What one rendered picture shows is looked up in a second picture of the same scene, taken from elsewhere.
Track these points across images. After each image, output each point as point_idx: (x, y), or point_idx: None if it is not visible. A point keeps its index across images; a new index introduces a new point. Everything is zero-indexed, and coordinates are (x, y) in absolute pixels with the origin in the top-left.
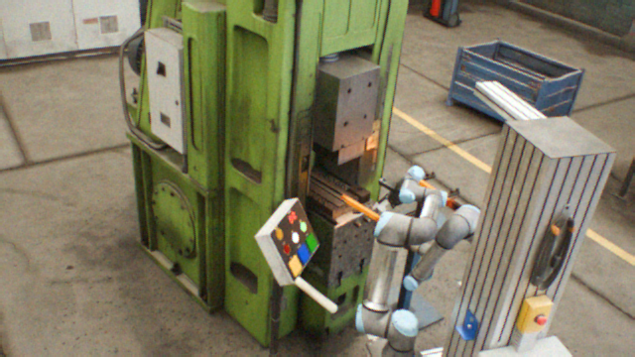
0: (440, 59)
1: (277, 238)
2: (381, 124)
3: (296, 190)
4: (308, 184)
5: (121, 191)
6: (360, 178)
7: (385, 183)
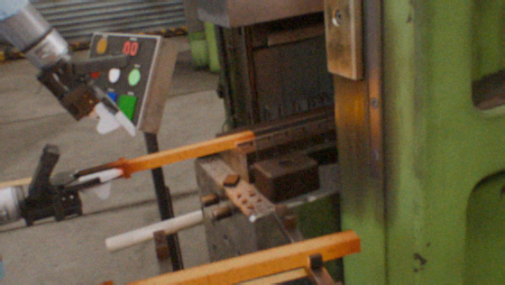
0: None
1: (96, 48)
2: (381, 10)
3: (234, 67)
4: (246, 70)
5: None
6: (343, 169)
7: (102, 56)
